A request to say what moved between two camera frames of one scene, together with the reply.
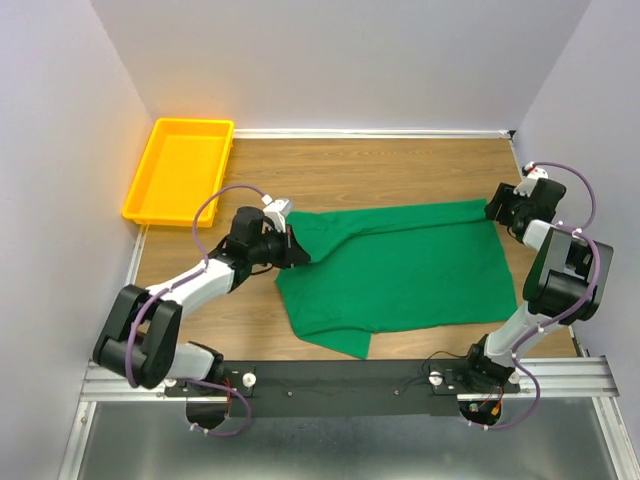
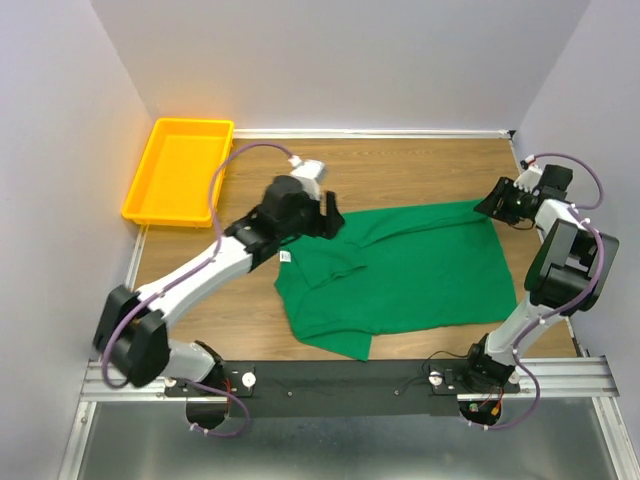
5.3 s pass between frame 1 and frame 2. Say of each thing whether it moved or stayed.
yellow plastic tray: stayed
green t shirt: stayed
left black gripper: moved
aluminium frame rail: stayed
